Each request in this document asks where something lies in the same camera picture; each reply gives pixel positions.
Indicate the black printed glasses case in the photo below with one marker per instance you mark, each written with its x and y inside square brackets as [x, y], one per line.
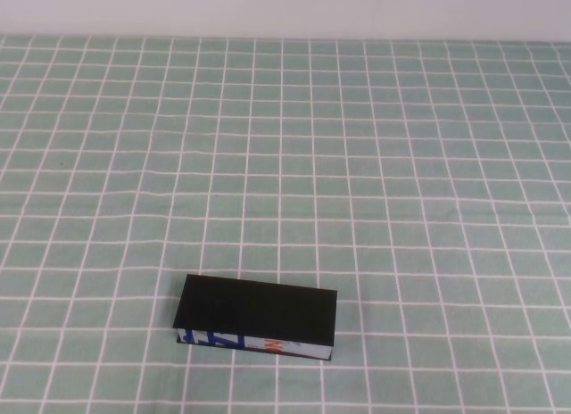
[259, 307]

